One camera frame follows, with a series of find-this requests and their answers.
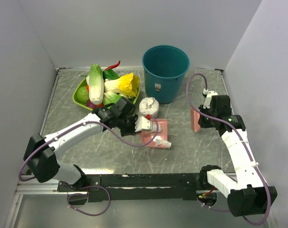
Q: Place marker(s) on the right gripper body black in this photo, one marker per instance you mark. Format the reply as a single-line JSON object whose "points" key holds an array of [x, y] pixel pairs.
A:
{"points": [[207, 117]]}

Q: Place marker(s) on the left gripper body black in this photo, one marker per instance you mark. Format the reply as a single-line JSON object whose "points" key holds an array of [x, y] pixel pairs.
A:
{"points": [[127, 124]]}

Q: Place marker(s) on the pink hand brush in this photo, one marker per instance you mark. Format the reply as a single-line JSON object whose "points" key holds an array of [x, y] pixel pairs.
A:
{"points": [[195, 116]]}

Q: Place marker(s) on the pink dustpan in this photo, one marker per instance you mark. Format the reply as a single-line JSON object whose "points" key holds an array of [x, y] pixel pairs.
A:
{"points": [[161, 135]]}

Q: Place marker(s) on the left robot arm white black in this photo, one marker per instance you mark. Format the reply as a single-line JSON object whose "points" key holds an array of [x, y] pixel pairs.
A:
{"points": [[43, 152]]}

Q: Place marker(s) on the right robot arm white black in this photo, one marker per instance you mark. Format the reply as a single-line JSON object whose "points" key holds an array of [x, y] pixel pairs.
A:
{"points": [[249, 194]]}

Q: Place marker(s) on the white tissue roll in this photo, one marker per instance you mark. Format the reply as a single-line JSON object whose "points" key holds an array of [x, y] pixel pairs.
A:
{"points": [[149, 105]]}

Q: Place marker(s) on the green leafy bok choy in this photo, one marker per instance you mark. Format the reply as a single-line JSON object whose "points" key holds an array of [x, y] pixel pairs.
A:
{"points": [[112, 97]]}

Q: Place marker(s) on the paper scrap behind roll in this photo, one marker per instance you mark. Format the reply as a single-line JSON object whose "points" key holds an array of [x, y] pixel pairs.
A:
{"points": [[158, 129]]}

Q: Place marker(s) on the paper scrap near bucket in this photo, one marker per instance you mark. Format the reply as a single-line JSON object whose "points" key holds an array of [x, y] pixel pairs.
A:
{"points": [[161, 143]]}

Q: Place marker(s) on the yellow white cabbage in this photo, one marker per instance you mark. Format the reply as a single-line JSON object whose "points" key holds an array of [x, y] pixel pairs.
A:
{"points": [[127, 85]]}

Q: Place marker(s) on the purple onion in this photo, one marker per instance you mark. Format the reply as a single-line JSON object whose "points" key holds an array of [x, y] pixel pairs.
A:
{"points": [[90, 104]]}

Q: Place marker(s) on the green vegetable basket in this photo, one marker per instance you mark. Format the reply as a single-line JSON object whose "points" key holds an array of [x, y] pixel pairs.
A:
{"points": [[83, 83]]}

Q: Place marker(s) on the round green cabbage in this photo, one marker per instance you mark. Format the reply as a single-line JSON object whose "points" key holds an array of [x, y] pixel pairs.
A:
{"points": [[82, 95]]}

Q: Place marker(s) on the dark green pepper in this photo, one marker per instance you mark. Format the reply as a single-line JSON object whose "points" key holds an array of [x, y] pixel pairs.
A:
{"points": [[110, 75]]}

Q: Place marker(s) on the green white napa cabbage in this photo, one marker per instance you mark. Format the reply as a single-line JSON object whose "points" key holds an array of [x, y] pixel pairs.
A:
{"points": [[96, 84]]}

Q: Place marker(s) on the red chili pepper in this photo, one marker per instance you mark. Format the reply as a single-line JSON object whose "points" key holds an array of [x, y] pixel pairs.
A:
{"points": [[113, 66]]}

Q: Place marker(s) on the teal plastic bucket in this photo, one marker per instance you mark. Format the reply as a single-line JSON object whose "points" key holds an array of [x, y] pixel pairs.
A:
{"points": [[164, 70]]}

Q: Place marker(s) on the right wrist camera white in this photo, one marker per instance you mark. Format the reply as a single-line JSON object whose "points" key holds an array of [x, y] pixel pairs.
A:
{"points": [[208, 97]]}

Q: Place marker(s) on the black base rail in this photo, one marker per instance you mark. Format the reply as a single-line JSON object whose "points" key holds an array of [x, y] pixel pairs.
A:
{"points": [[184, 186]]}

